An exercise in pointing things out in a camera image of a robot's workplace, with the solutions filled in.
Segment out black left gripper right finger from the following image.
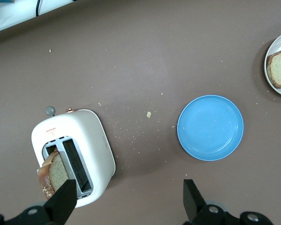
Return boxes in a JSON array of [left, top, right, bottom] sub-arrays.
[[182, 179, 272, 225]]

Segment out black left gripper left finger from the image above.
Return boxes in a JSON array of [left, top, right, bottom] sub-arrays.
[[0, 179, 77, 225]]

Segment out beige round plate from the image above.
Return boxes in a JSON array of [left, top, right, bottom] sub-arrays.
[[264, 30, 281, 98]]

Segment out blue round plate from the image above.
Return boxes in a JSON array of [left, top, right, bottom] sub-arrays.
[[177, 94, 244, 162]]

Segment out white toaster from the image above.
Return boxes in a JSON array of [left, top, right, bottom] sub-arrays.
[[31, 105, 116, 209]]

